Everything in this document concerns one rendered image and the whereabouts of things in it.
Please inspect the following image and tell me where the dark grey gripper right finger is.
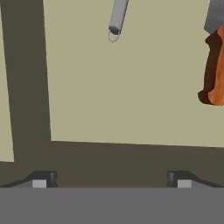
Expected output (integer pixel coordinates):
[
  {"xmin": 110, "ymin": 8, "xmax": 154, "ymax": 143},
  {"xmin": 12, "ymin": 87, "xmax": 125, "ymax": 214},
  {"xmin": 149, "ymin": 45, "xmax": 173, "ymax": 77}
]
[{"xmin": 166, "ymin": 170, "xmax": 224, "ymax": 189}]

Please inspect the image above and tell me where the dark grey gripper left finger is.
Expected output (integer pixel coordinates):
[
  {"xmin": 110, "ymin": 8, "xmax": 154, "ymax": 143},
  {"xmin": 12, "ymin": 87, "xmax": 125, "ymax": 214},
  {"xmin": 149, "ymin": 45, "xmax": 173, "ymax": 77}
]
[{"xmin": 0, "ymin": 170, "xmax": 59, "ymax": 189}]

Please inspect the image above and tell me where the knife with brown wooden handle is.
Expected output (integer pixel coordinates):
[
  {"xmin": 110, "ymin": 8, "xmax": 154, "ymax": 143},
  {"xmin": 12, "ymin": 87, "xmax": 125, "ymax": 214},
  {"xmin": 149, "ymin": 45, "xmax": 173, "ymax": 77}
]
[{"xmin": 197, "ymin": 0, "xmax": 224, "ymax": 107}]

